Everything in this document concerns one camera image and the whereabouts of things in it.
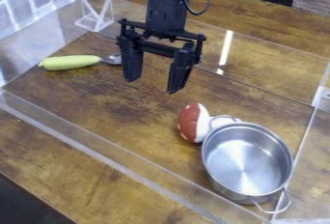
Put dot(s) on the green handled metal spoon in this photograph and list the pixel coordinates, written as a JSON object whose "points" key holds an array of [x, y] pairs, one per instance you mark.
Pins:
{"points": [[77, 61]]}

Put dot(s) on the clear acrylic triangle bracket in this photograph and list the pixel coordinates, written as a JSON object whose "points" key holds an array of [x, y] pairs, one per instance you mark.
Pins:
{"points": [[95, 21]]}

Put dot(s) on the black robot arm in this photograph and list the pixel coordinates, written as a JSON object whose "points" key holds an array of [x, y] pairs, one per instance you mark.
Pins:
{"points": [[167, 14]]}

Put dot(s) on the red white plush mushroom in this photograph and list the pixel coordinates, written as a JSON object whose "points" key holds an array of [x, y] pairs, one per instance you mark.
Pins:
{"points": [[195, 122]]}

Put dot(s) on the clear acrylic enclosure wall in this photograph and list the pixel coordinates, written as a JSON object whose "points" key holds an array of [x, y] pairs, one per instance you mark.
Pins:
{"points": [[89, 141]]}

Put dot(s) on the silver metal pot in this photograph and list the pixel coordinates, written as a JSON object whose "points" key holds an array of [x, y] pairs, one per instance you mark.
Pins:
{"points": [[248, 163]]}

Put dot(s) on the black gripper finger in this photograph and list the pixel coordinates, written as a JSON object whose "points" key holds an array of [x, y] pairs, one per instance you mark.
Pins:
{"points": [[180, 69], [131, 59]]}

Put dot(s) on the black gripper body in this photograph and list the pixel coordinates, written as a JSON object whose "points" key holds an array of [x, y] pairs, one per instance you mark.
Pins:
{"points": [[138, 39]]}

